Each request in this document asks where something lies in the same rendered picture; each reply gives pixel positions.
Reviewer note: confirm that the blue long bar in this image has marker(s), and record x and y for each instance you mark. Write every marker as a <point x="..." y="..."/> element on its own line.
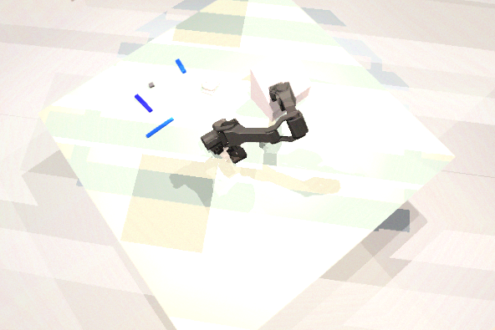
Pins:
<point x="159" y="127"/>

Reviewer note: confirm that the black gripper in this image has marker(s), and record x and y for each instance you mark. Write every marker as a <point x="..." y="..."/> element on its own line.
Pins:
<point x="236" y="153"/>

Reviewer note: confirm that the short blue bar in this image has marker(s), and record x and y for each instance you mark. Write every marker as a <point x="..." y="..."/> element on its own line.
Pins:
<point x="178" y="63"/>

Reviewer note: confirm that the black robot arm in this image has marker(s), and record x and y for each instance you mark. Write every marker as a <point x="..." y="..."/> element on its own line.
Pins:
<point x="231" y="133"/>

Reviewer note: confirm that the dark blue rectangular bar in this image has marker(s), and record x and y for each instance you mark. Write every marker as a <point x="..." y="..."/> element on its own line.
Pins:
<point x="143" y="103"/>

